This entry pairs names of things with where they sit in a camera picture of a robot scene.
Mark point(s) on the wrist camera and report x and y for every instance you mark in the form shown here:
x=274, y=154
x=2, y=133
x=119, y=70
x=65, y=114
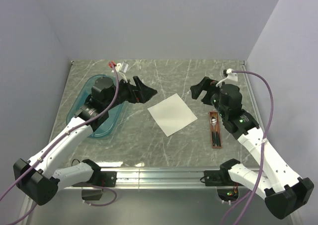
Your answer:
x=230, y=77
x=122, y=69

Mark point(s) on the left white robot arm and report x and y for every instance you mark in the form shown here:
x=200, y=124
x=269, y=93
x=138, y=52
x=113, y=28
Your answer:
x=40, y=177

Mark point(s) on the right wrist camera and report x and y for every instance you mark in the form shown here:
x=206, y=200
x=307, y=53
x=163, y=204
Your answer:
x=230, y=77

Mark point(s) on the gold knife green handle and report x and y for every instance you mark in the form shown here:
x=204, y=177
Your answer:
x=217, y=133

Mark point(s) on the white paper napkin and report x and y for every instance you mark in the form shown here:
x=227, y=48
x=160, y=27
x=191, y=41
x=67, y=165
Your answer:
x=172, y=114

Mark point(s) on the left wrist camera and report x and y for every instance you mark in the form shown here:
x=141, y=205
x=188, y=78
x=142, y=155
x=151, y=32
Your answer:
x=122, y=69

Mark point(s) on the silver spoon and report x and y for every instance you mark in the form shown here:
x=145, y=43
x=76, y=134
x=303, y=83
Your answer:
x=213, y=123

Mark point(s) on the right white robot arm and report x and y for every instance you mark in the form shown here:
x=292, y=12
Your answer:
x=282, y=189

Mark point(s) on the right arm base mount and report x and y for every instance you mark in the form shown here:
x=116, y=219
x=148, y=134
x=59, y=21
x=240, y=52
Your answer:
x=219, y=177

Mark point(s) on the aluminium front rail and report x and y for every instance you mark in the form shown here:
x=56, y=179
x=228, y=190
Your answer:
x=159, y=178

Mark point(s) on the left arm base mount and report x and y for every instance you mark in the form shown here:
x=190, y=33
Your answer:
x=99, y=177

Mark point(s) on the brown utensil tray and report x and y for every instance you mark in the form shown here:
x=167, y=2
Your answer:
x=214, y=114

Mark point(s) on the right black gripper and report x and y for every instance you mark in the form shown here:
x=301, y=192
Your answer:
x=207, y=92

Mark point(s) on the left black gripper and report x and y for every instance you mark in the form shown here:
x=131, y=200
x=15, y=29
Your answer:
x=135, y=92

